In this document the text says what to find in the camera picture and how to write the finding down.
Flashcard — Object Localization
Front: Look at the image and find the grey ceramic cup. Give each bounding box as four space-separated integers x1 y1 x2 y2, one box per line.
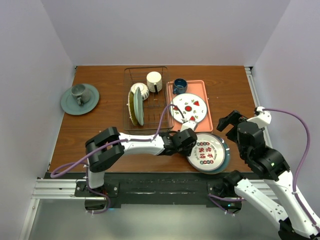
71 84 91 106

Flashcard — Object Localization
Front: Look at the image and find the white bowl orange rim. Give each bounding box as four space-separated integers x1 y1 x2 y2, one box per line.
130 82 150 101

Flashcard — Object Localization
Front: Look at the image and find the cream mug black handle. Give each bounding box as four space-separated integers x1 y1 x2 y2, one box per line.
146 71 162 94

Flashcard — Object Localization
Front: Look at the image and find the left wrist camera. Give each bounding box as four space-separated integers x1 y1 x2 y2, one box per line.
179 120 198 132

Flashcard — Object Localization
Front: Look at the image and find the green rim hao shi plate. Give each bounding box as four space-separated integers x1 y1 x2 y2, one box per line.
194 132 231 175

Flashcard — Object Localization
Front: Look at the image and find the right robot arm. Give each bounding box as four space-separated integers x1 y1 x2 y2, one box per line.
216 106 320 240

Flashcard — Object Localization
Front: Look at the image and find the blue ceramic mug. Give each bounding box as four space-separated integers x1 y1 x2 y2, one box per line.
172 78 188 95

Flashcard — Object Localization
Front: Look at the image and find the pink plastic tray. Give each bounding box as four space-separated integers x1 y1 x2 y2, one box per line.
166 80 213 133

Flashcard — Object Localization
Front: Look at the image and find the watermelon pattern plate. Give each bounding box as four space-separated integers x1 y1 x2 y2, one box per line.
170 93 208 124

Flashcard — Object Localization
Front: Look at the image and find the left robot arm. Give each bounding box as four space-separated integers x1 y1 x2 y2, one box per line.
85 127 198 196

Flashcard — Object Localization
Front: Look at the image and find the black wire dish rack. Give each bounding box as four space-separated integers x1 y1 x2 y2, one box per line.
122 66 174 135

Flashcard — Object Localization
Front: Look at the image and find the chinese text plate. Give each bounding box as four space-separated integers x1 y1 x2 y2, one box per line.
186 132 227 172

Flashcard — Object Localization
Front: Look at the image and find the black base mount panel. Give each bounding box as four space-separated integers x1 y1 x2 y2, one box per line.
32 172 242 212

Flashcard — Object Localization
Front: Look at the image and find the woven bamboo tray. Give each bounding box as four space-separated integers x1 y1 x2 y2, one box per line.
127 91 138 126

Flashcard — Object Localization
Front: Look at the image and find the light blue plate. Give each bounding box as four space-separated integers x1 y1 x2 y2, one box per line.
133 87 144 126

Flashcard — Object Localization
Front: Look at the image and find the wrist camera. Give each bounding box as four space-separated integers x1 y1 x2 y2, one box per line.
179 120 198 132
246 106 272 129

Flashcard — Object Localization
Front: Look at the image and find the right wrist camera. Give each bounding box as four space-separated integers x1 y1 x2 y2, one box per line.
246 106 272 129

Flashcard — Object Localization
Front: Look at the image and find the dark green plate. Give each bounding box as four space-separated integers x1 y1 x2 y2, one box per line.
60 83 100 116

